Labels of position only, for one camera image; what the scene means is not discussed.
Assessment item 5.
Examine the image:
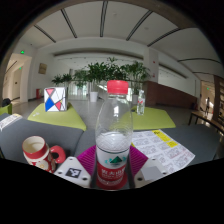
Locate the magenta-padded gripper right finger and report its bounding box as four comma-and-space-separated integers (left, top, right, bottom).
128, 145, 169, 189

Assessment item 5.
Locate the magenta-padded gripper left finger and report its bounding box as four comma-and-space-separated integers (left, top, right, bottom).
53, 144, 98, 189

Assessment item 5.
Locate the clear red-capped water bottle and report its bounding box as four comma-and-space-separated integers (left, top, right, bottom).
94, 79, 133, 191

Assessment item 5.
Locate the printed sheet with yellow patches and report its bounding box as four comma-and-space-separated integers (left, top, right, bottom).
129, 129, 196, 174

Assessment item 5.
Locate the red floral mug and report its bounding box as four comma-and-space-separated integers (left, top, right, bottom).
21, 135, 67, 174

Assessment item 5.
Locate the lime green table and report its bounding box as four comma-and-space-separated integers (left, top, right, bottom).
130, 105, 177, 131
27, 101, 88, 132

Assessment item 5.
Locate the small clear drink bottle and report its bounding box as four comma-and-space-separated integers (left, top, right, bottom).
136, 89, 146, 116

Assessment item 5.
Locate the white box with coloured triangles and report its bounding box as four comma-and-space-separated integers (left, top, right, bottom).
43, 86, 69, 113

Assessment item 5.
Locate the wooden bench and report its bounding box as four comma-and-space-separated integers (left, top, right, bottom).
188, 109, 224, 134

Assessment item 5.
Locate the white printed booklet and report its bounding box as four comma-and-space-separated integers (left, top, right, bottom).
0, 113, 24, 132

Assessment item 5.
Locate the red fire extinguisher cabinet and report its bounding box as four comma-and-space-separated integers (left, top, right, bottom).
35, 88, 44, 100

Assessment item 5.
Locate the person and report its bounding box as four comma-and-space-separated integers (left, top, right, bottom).
204, 96, 212, 116

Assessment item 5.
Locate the lime green chair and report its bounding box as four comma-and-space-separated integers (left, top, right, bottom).
0, 103, 13, 117

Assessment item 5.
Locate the row of potted plants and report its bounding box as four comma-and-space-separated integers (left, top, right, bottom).
51, 57, 151, 103

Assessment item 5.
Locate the framed wall picture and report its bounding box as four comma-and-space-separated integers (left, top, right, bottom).
38, 62, 48, 75

